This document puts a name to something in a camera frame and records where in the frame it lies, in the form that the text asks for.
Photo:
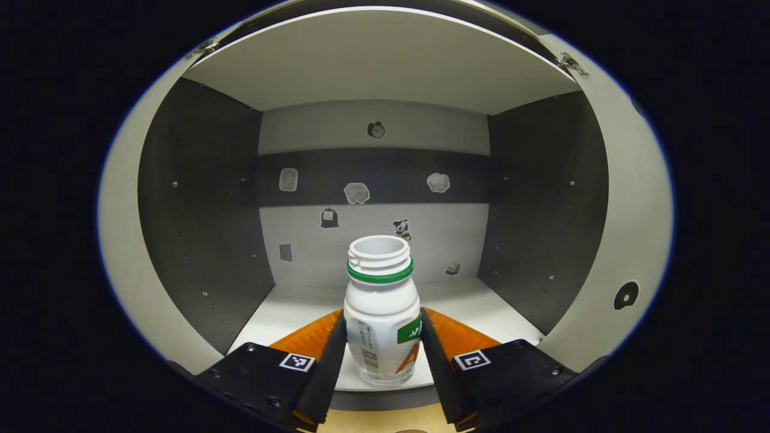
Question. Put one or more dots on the white plastic bottle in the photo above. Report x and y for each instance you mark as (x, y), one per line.
(379, 313)

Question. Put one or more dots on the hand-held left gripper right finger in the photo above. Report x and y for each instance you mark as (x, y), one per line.
(445, 391)

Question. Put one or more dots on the metal door hinge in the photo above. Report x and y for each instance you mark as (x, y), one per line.
(206, 46)
(571, 62)

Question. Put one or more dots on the white cabinet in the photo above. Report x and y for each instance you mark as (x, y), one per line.
(373, 120)

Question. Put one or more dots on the white cabinet door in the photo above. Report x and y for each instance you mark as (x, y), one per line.
(637, 210)
(120, 240)

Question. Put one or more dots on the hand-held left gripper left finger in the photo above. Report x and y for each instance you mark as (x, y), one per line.
(325, 385)

